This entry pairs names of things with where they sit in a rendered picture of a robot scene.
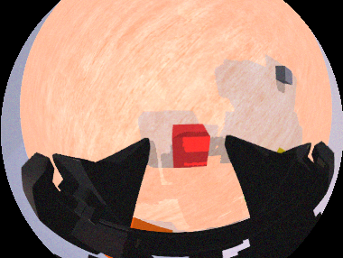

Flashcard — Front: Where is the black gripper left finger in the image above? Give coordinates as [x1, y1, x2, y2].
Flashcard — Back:
[52, 137, 150, 227]

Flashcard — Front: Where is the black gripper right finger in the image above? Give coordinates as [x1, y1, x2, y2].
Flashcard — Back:
[224, 135, 311, 217]

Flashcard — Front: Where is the small grey cube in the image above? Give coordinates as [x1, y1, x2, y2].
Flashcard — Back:
[276, 66, 292, 85]

